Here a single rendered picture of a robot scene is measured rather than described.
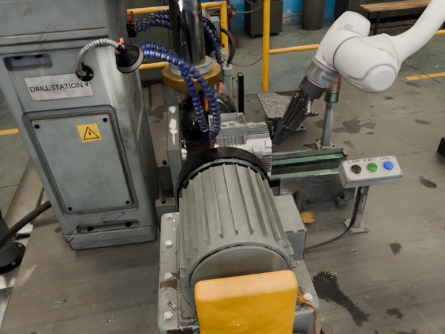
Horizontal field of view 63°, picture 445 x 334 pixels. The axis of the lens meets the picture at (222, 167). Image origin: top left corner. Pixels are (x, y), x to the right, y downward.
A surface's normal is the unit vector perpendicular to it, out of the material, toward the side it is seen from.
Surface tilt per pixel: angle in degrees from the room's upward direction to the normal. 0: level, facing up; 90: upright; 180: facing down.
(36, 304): 0
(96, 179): 90
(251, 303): 90
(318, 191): 90
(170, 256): 0
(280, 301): 90
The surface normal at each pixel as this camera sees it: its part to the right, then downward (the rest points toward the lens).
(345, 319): -0.05, -0.80
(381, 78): 0.03, 0.65
